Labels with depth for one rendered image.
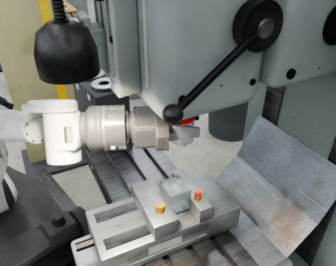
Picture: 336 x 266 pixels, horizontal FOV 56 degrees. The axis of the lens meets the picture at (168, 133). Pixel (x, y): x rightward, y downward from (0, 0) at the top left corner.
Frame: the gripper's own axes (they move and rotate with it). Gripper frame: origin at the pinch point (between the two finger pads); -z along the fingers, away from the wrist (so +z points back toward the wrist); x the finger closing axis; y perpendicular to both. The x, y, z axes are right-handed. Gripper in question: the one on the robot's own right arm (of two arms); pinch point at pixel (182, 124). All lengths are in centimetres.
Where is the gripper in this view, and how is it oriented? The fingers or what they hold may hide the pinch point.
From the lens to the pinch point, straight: 62.4
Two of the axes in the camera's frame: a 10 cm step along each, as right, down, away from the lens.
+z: -9.9, 0.4, -0.9
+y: -0.1, 8.4, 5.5
